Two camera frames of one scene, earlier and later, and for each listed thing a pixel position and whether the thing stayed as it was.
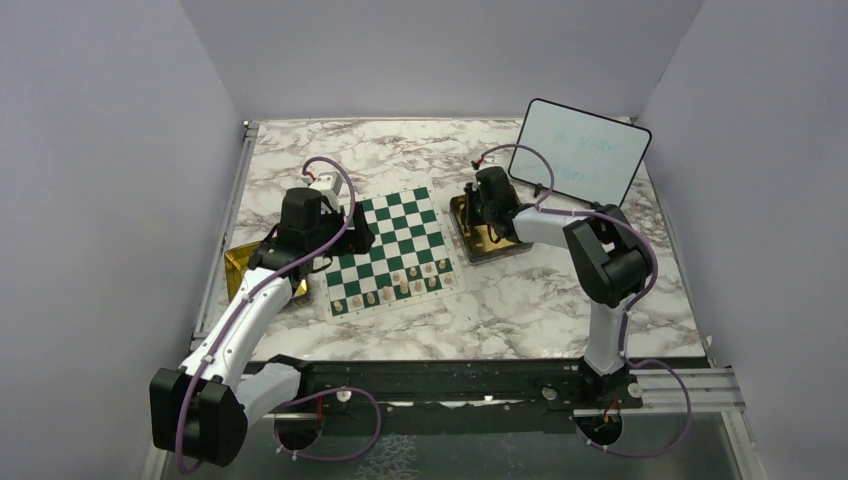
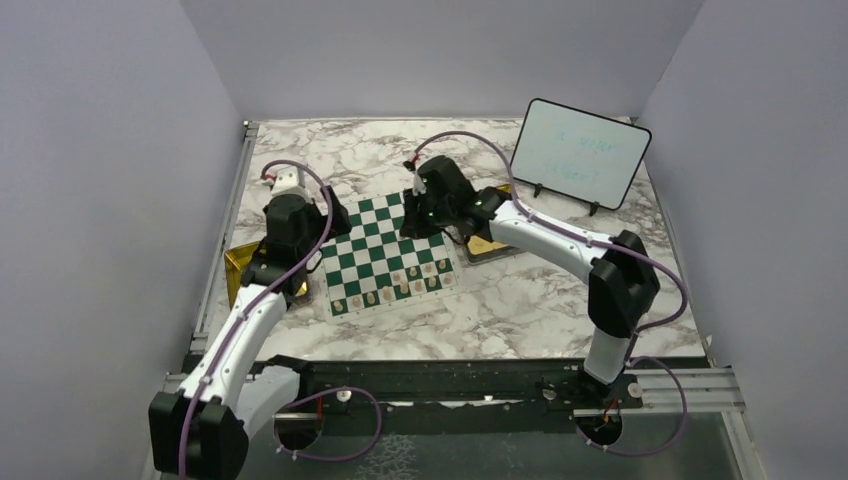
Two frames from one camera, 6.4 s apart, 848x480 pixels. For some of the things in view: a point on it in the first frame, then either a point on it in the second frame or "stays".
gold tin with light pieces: (477, 243) stays
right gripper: (472, 192) to (412, 226)
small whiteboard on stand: (593, 157) stays
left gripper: (355, 241) to (340, 222)
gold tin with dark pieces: (236, 261) stays
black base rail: (454, 386) stays
